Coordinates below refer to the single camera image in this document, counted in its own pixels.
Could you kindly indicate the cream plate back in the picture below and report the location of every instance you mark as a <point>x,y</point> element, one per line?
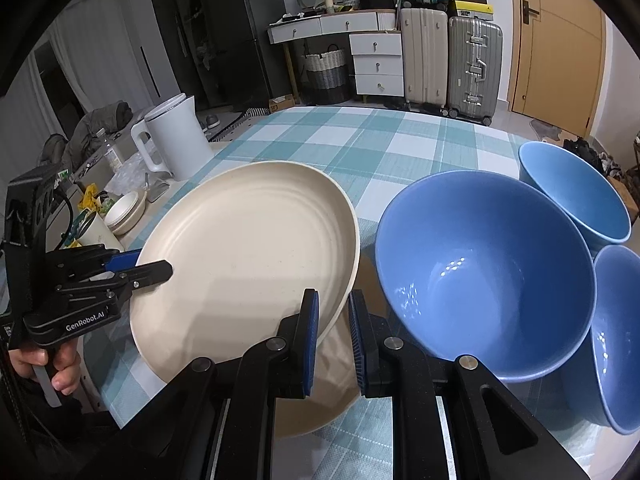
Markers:
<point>243,247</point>

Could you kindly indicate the clear plastic bottle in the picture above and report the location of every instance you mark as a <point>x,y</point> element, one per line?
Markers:
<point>111,152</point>

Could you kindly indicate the woven laundry basket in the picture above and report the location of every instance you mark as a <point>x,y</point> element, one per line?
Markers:
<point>327,75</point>

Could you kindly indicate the black refrigerator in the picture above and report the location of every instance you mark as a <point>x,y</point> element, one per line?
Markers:
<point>246,68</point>

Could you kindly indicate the beige suitcase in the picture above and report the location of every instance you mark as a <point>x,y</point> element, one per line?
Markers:
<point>424,36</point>

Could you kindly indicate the blue bowl back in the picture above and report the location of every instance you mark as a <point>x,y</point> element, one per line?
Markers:
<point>583,193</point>

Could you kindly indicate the small floor cardboard box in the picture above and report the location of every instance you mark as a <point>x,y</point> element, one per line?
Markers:
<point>281,103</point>

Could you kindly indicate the left hand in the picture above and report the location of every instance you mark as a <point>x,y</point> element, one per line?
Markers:
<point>66,363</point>

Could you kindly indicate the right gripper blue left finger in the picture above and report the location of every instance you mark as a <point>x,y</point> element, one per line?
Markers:
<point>308,331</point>

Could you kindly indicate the teal plaid tablecloth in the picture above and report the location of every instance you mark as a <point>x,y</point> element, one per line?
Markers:
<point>373,155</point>

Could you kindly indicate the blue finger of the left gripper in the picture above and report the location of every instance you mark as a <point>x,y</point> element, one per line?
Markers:
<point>147,275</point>
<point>123,261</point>

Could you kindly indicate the white drawer desk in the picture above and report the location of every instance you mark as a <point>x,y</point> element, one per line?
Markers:
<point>374,43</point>

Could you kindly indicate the blue bowl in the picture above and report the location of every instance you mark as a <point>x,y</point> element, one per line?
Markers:
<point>583,193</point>
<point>478,263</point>
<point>601,380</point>

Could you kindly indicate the blue bowl front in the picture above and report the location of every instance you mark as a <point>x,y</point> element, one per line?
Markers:
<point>478,263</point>

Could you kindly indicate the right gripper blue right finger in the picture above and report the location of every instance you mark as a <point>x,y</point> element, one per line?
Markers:
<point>362,341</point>

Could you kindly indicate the white electric kettle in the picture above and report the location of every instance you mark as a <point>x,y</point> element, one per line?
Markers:
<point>170,139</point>

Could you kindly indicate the wooden door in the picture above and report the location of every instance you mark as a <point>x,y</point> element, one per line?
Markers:
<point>557,64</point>

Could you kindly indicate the silver suitcase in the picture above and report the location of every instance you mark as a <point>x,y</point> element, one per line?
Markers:
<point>474,68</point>

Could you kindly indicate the small cream bowls stack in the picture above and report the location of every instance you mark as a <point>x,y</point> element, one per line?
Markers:
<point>123,216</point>

